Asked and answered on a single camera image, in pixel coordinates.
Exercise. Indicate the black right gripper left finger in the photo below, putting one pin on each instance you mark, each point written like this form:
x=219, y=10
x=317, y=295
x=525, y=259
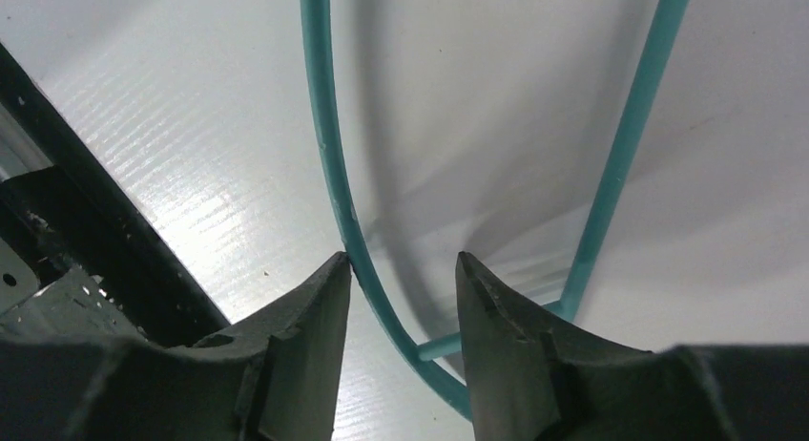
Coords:
x=73, y=367

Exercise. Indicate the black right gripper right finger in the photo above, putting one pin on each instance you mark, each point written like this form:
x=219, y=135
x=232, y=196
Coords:
x=534, y=376

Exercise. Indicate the teal plastic hanger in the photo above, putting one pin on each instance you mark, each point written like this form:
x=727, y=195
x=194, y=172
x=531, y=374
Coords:
x=318, y=56

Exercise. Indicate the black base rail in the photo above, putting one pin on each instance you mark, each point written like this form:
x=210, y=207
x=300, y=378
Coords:
x=77, y=256

